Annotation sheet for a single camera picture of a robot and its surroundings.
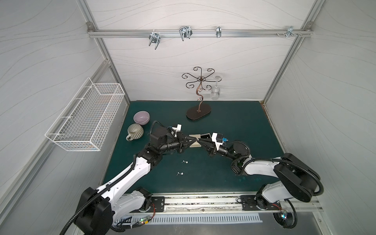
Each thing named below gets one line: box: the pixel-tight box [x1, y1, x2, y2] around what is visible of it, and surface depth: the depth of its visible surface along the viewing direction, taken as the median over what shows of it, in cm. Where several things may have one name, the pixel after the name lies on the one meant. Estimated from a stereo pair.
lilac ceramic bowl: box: [133, 110, 151, 126], surface depth 107 cm
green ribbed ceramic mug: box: [125, 123, 144, 142], surface depth 97 cm
